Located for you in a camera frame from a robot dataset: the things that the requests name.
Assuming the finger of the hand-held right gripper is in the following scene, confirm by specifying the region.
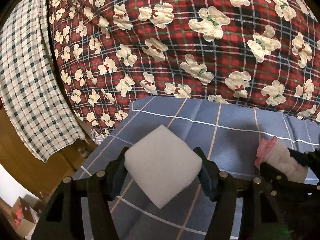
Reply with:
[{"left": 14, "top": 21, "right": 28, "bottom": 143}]
[
  {"left": 259, "top": 162, "right": 320, "bottom": 198},
  {"left": 287, "top": 148, "right": 320, "bottom": 171}
]

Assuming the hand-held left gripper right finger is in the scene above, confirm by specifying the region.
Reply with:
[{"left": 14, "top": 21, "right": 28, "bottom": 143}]
[{"left": 193, "top": 147, "right": 286, "bottom": 240}]

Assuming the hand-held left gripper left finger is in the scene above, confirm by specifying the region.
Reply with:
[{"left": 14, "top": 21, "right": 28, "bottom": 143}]
[{"left": 32, "top": 146, "right": 130, "bottom": 240}]

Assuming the white foam sponge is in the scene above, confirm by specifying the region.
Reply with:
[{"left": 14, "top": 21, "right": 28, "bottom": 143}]
[{"left": 124, "top": 124, "right": 202, "bottom": 209}]

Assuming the blue checked bed sheet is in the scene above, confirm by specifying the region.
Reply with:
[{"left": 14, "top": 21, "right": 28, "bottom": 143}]
[{"left": 74, "top": 95, "right": 320, "bottom": 240}]

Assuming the cardboard box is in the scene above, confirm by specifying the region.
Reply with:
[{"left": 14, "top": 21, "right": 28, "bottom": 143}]
[{"left": 10, "top": 196, "right": 39, "bottom": 238}]

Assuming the red plaid bear blanket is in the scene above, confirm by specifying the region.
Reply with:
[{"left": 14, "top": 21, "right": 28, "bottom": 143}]
[{"left": 47, "top": 0, "right": 320, "bottom": 140}]

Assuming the white green checked cloth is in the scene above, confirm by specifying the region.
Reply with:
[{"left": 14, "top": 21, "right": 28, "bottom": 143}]
[{"left": 0, "top": 0, "right": 87, "bottom": 163}]

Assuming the wooden bed frame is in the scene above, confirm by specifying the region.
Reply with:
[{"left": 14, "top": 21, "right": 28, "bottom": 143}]
[{"left": 0, "top": 105, "right": 100, "bottom": 207}]

